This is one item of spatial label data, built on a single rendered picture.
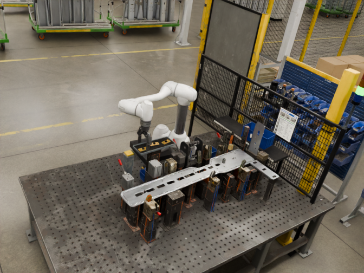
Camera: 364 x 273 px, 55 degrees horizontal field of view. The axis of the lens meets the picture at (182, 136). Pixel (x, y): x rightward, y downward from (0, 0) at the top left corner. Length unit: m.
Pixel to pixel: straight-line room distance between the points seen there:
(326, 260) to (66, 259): 2.72
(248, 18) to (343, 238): 3.04
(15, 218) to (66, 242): 1.35
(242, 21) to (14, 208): 3.73
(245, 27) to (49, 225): 3.60
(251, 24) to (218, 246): 3.16
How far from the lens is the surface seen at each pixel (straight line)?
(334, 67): 6.99
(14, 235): 3.95
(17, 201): 4.31
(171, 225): 2.94
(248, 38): 5.10
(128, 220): 2.95
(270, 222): 3.27
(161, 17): 10.74
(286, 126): 3.57
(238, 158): 3.39
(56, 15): 9.41
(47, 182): 3.39
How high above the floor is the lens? 2.84
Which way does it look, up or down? 31 degrees down
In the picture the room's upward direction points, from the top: 9 degrees clockwise
